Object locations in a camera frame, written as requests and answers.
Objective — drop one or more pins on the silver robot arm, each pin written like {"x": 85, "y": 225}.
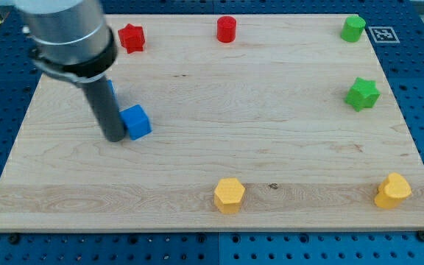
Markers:
{"x": 73, "y": 42}

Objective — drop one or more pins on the yellow hexagon block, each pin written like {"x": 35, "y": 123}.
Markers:
{"x": 228, "y": 195}

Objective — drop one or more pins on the light wooden board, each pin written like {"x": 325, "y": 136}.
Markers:
{"x": 267, "y": 109}

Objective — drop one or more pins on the blue cube block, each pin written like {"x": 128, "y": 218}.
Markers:
{"x": 136, "y": 121}

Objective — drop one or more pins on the red cylinder block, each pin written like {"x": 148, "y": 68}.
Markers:
{"x": 226, "y": 29}

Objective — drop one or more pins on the blue block behind rod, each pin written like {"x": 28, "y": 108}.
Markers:
{"x": 113, "y": 91}

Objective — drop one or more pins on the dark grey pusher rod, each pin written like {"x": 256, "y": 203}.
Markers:
{"x": 104, "y": 108}

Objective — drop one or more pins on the red star block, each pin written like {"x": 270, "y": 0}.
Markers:
{"x": 132, "y": 38}

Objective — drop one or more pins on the green star block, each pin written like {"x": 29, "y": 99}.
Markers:
{"x": 362, "y": 94}

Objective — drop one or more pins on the green cylinder block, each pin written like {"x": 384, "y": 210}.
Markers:
{"x": 352, "y": 29}

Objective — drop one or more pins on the yellow heart block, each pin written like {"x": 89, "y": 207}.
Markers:
{"x": 392, "y": 191}

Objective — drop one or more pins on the white fiducial marker tag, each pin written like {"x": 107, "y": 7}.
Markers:
{"x": 383, "y": 34}

